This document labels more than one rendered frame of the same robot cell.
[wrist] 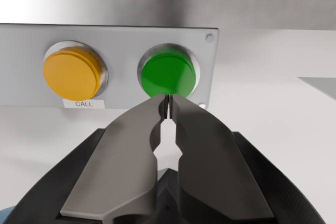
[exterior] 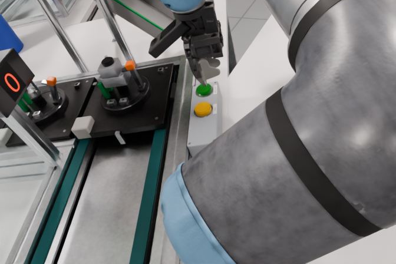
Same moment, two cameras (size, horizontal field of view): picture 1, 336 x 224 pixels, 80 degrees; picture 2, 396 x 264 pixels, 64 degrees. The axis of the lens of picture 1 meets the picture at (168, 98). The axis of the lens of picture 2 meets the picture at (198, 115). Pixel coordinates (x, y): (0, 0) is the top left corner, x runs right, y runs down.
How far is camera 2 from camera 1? 0.75 m
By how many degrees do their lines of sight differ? 61
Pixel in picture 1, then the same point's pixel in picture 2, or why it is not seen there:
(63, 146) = not seen: hidden behind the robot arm
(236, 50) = not seen: hidden behind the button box
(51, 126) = not seen: hidden behind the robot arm
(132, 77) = (205, 98)
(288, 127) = (254, 69)
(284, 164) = (279, 61)
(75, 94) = (207, 105)
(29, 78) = (205, 121)
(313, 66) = (223, 74)
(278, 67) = (223, 83)
